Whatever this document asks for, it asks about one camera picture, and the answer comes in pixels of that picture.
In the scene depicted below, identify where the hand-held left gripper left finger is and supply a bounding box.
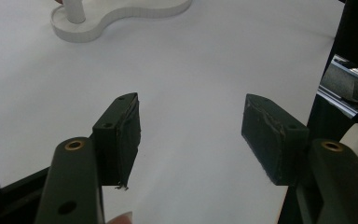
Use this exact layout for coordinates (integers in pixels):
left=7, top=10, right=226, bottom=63
left=91, top=91, right=142, bottom=190

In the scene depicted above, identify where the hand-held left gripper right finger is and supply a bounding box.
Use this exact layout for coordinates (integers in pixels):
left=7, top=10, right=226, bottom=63
left=241, top=93, right=310, bottom=187

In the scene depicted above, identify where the white key stand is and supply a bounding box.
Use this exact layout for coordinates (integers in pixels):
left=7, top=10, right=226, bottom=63
left=49, top=0, right=194, bottom=44

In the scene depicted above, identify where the dark upright stand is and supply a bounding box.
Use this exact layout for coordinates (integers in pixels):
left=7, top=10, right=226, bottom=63
left=322, top=0, right=358, bottom=78

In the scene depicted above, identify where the aluminium profile rail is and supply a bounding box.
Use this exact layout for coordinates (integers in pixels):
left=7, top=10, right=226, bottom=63
left=316, top=54, right=358, bottom=119

